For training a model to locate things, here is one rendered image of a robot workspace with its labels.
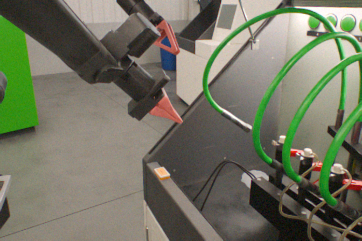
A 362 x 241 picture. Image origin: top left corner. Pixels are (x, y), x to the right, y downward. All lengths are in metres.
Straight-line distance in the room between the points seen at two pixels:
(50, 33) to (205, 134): 0.77
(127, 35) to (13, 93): 3.32
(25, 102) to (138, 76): 3.33
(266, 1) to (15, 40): 2.72
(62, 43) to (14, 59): 3.36
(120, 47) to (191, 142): 0.58
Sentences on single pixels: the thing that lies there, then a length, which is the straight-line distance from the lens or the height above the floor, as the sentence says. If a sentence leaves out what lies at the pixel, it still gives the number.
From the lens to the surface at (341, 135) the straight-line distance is 0.55.
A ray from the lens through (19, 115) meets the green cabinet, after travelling 3.90.
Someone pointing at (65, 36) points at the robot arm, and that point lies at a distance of 0.41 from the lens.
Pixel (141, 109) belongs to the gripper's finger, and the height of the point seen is 1.25.
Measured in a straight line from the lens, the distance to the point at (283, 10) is 0.83.
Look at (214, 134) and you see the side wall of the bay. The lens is 1.10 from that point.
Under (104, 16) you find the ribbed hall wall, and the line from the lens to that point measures 7.33.
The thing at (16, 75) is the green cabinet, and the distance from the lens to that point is 3.80.
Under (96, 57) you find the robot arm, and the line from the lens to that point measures 0.47.
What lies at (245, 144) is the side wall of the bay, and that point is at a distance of 1.20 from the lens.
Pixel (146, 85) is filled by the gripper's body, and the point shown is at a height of 1.29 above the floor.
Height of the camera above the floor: 1.44
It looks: 18 degrees down
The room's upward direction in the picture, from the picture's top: straight up
